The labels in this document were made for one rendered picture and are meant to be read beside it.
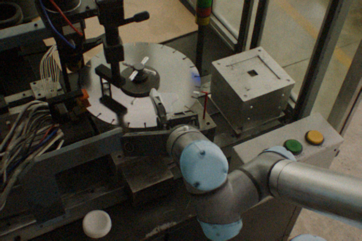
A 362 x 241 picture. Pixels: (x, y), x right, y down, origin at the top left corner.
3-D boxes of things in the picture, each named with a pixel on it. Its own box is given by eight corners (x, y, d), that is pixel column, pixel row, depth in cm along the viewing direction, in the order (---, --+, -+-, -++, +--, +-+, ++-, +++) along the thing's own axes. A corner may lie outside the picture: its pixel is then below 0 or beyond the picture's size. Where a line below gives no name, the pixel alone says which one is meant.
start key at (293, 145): (293, 141, 117) (295, 136, 115) (303, 152, 114) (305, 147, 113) (280, 147, 115) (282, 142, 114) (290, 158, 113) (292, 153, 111)
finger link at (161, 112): (160, 105, 101) (169, 135, 96) (152, 106, 101) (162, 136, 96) (160, 91, 97) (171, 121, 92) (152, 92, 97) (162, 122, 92)
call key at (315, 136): (314, 132, 119) (316, 127, 117) (324, 143, 117) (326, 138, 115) (303, 137, 118) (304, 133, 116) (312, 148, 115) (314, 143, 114)
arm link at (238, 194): (266, 218, 83) (250, 167, 80) (220, 250, 78) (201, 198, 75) (240, 205, 90) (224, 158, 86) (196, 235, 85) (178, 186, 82)
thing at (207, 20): (204, 15, 138) (206, 7, 136) (212, 23, 135) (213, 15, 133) (192, 19, 136) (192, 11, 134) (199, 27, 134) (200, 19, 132)
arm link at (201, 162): (195, 204, 74) (179, 159, 71) (179, 179, 84) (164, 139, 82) (237, 185, 75) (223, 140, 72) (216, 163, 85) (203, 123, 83)
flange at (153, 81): (166, 89, 119) (166, 82, 117) (126, 100, 115) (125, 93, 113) (151, 63, 125) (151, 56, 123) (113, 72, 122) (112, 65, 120)
